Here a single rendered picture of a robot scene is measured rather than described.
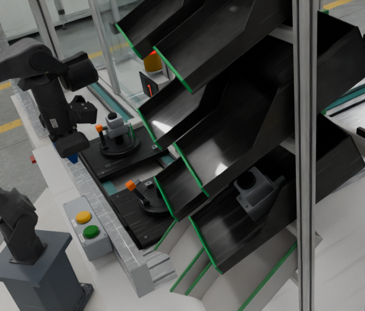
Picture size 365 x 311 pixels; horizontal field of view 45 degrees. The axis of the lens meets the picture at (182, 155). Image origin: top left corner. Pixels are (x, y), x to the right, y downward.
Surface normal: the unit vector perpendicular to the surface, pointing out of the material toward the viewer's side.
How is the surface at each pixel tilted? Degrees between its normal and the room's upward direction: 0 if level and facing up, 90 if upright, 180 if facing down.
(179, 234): 90
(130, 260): 0
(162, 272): 90
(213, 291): 45
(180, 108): 25
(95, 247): 90
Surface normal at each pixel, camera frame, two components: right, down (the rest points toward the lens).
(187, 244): -0.78, -0.36
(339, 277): -0.16, -0.81
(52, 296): 0.47, 0.41
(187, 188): -0.55, -0.61
